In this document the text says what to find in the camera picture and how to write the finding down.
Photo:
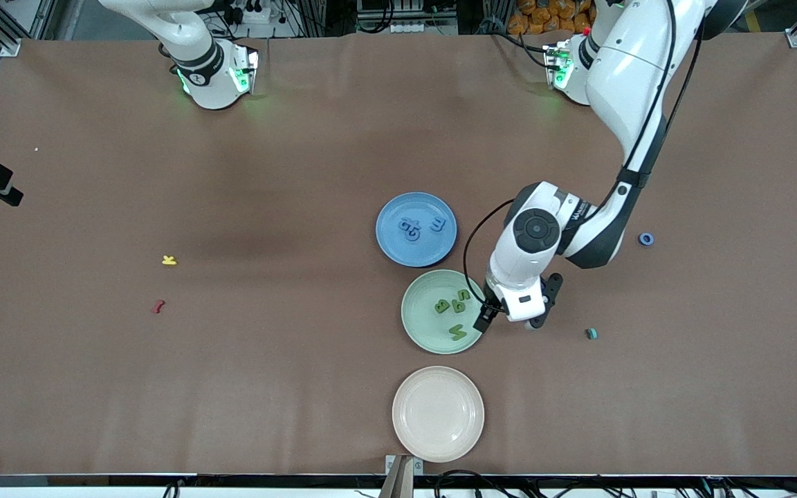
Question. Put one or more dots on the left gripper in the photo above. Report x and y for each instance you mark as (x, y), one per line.
(488, 315)

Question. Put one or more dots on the green letter P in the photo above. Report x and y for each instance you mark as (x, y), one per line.
(459, 308)

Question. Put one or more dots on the green zigzag letter N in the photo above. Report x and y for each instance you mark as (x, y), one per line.
(457, 334)

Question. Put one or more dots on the green letter B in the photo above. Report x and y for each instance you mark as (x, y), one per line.
(440, 308)

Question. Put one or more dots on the blue letter E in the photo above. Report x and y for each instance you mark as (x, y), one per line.
(438, 224)

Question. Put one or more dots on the blue letter G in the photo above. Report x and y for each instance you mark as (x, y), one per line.
(416, 238)

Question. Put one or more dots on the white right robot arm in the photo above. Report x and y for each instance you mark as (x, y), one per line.
(212, 76)

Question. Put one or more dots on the green round plate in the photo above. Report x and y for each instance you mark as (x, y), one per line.
(426, 325)

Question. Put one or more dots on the beige round plate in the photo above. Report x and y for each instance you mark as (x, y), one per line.
(438, 413)

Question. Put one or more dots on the blue round plate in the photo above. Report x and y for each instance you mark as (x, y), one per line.
(391, 245)

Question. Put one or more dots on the brown paper table cover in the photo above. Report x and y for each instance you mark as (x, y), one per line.
(301, 387)

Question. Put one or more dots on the white power strip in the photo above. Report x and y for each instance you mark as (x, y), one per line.
(409, 28)

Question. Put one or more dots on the orange objects pile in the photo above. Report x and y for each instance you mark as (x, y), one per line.
(544, 17)

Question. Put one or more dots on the metal table edge bracket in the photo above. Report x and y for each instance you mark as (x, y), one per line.
(398, 477)

